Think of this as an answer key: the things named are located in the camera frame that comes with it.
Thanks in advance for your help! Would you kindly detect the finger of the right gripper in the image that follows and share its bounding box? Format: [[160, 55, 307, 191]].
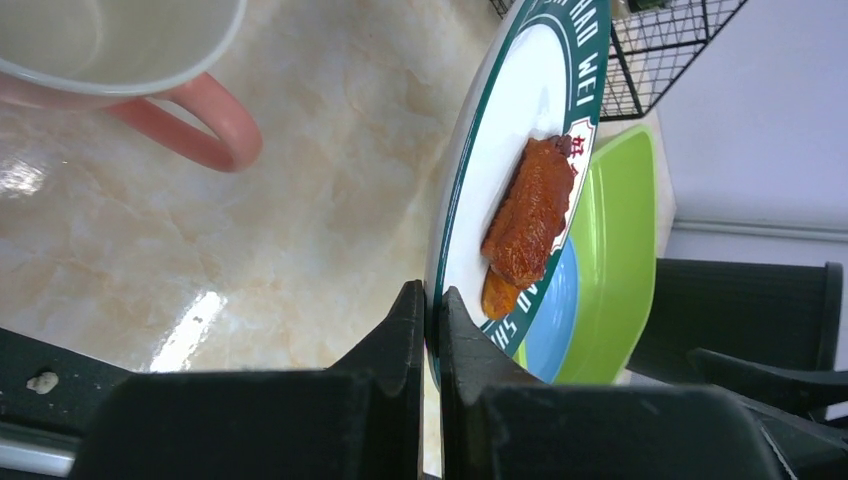
[[687, 348, 847, 415]]

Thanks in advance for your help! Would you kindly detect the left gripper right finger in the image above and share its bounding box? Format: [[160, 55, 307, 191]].
[[439, 288, 783, 479]]

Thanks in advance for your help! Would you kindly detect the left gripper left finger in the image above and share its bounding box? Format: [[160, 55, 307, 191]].
[[70, 281, 425, 479]]

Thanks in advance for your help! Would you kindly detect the blue plate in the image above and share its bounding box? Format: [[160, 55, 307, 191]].
[[523, 238, 579, 384]]

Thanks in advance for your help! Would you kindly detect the green plastic basin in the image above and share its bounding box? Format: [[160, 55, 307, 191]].
[[552, 125, 657, 384]]

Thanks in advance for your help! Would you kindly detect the green-rimmed white plate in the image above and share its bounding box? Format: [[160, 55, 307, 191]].
[[424, 1, 612, 382]]

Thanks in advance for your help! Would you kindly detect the black trash bin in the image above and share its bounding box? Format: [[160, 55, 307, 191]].
[[627, 258, 844, 383]]

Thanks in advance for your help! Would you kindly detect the food on white plate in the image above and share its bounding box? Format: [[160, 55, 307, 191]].
[[481, 135, 577, 320]]

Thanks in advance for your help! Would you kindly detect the pink mug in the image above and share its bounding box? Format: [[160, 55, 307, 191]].
[[1, 1, 263, 172]]

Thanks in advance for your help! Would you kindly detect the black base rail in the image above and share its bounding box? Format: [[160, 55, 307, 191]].
[[1, 329, 134, 479]]

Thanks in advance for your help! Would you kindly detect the black wire rack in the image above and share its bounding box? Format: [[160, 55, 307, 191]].
[[473, 1, 743, 131]]

